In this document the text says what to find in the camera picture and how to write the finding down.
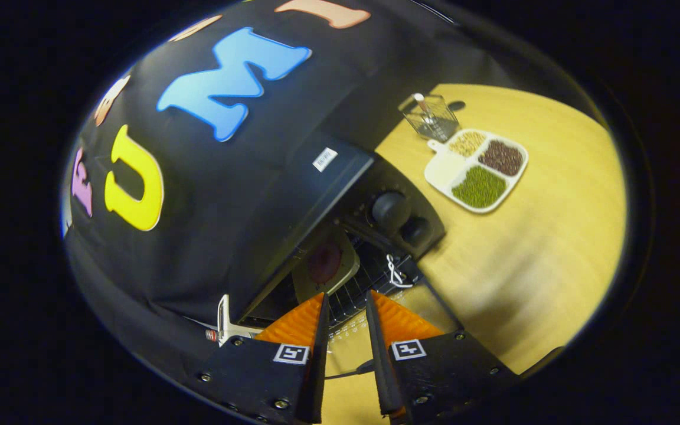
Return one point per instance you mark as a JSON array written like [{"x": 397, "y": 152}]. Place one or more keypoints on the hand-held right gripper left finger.
[{"x": 319, "y": 354}]

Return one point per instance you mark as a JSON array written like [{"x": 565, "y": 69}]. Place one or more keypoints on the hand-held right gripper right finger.
[{"x": 378, "y": 360}]

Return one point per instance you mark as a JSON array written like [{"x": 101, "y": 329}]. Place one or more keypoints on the cream square plate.
[{"x": 349, "y": 268}]

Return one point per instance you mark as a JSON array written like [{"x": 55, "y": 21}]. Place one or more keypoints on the pink meat slice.
[{"x": 325, "y": 262}]

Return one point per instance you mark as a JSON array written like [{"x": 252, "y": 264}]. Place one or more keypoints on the black electric oven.
[{"x": 390, "y": 209}]

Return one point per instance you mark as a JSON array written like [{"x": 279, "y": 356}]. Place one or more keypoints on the clear plastic bottle red label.
[{"x": 212, "y": 336}]

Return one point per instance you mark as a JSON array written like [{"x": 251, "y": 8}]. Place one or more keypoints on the black backdrop cloth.
[{"x": 228, "y": 195}]

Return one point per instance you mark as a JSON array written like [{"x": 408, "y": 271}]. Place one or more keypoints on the white divided plate with beans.
[{"x": 443, "y": 168}]

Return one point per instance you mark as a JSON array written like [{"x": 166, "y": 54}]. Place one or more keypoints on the black table grommet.
[{"x": 455, "y": 106}]

